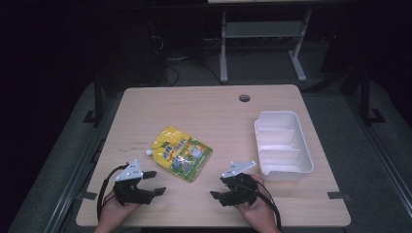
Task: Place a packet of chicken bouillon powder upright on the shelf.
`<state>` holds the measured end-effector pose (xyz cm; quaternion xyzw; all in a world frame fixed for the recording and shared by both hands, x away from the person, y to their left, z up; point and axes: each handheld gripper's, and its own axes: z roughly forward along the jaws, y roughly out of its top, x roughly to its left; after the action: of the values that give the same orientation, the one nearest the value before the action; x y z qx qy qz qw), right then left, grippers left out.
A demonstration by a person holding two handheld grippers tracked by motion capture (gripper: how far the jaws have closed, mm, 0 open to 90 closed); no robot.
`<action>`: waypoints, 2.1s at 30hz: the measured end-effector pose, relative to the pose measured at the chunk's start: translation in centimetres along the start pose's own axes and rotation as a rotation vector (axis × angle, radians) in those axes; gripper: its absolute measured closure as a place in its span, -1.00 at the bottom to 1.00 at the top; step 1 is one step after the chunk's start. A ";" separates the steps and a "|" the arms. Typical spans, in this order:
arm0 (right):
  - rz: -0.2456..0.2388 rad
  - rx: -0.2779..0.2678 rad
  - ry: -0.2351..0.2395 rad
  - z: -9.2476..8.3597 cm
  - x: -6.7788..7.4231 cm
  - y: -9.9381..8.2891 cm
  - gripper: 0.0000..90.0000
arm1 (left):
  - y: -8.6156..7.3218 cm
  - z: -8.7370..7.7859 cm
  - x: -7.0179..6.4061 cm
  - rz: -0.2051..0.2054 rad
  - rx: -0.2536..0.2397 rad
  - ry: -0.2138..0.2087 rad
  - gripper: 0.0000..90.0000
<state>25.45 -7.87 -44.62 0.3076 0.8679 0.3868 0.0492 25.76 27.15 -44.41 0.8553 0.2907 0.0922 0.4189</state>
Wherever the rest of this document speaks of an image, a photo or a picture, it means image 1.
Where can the black tape strip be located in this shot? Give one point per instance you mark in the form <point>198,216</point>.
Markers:
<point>88,195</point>
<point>337,195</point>

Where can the white metal desk frame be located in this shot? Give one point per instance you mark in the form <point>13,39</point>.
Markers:
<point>223,48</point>

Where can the black metal stand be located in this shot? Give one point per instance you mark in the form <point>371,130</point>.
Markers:
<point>366,97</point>
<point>97,100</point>

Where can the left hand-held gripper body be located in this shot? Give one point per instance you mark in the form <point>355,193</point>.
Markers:
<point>129,191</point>

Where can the white plastic divided bin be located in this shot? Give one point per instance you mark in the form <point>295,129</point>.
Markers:
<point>281,145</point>

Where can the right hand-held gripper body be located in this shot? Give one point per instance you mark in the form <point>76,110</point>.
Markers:
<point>241,192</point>

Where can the yellow spouted drink pouch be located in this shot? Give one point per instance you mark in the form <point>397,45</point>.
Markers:
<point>181,153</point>

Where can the person's left hand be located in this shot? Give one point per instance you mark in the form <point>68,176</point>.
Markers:
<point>113,212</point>

